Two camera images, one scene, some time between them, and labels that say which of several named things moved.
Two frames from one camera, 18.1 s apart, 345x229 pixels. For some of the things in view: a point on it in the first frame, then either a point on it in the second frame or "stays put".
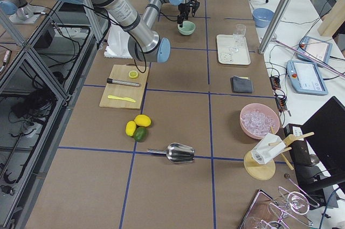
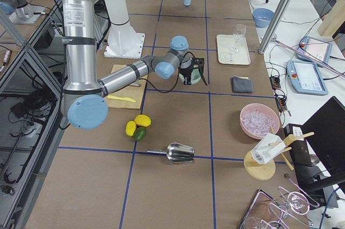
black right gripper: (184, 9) -> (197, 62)
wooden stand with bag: (259, 164) stays put
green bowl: (188, 28) -> (195, 76)
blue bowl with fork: (262, 17) stays put
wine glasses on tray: (284, 210) stays put
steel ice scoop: (176, 153) stays put
